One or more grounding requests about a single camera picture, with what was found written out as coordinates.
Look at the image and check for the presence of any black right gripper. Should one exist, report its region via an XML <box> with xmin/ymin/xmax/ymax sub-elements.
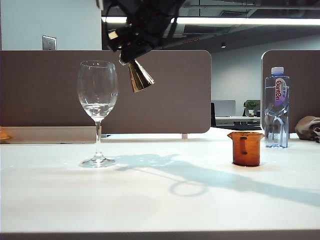
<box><xmin>107</xmin><ymin>0</ymin><xmax>187</xmax><ymax>67</ymax></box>

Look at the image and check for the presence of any gold double jigger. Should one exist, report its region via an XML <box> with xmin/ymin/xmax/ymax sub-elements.
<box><xmin>107</xmin><ymin>30</ymin><xmax>155</xmax><ymax>94</ymax></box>

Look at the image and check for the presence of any small amber measuring cup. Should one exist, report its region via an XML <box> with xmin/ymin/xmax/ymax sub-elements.
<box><xmin>227</xmin><ymin>131</ymin><xmax>265</xmax><ymax>167</ymax></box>

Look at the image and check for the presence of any clear wine glass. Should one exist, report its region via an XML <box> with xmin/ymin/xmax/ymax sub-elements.
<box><xmin>77</xmin><ymin>60</ymin><xmax>123</xmax><ymax>169</ymax></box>

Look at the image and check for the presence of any clear plastic water bottle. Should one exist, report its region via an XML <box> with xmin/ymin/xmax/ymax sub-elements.
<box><xmin>264</xmin><ymin>66</ymin><xmax>291</xmax><ymax>149</ymax></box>

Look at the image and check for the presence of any wide brown desk partition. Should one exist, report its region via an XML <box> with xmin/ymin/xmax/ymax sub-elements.
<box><xmin>0</xmin><ymin>50</ymin><xmax>213</xmax><ymax>135</ymax></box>

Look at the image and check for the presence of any long ceiling light strip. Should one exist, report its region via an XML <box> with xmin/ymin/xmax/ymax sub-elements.
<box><xmin>101</xmin><ymin>16</ymin><xmax>320</xmax><ymax>26</ymax></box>

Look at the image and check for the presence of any white background desk screen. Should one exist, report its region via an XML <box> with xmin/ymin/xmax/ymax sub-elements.
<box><xmin>211</xmin><ymin>99</ymin><xmax>237</xmax><ymax>117</ymax></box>

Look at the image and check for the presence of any beige long box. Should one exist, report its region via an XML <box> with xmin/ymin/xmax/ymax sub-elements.
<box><xmin>0</xmin><ymin>126</ymin><xmax>97</xmax><ymax>145</ymax></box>

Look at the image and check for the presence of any white background desk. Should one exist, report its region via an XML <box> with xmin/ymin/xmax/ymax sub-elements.
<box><xmin>215</xmin><ymin>116</ymin><xmax>261</xmax><ymax>126</ymax></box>

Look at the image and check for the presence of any small green potted plant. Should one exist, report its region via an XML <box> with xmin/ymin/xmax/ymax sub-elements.
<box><xmin>243</xmin><ymin>100</ymin><xmax>261</xmax><ymax>118</ymax></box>

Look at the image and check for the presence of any orange rounded object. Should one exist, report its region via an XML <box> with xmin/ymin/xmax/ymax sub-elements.
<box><xmin>0</xmin><ymin>126</ymin><xmax>13</xmax><ymax>145</ymax></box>

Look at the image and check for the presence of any narrow brown desk partition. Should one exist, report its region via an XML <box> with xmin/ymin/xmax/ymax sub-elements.
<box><xmin>260</xmin><ymin>49</ymin><xmax>320</xmax><ymax>140</ymax></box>

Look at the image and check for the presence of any tan cloth bag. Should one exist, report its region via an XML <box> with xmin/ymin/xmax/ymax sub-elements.
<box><xmin>294</xmin><ymin>115</ymin><xmax>320</xmax><ymax>144</ymax></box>

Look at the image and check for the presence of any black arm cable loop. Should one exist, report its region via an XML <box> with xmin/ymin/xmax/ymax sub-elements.
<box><xmin>162</xmin><ymin>14</ymin><xmax>179</xmax><ymax>40</ymax></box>

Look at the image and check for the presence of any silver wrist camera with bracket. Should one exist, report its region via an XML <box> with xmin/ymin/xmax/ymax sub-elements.
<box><xmin>96</xmin><ymin>0</ymin><xmax>131</xmax><ymax>16</ymax></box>

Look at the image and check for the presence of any metal wall switch plate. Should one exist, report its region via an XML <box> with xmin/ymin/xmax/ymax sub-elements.
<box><xmin>42</xmin><ymin>35</ymin><xmax>58</xmax><ymax>51</ymax></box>

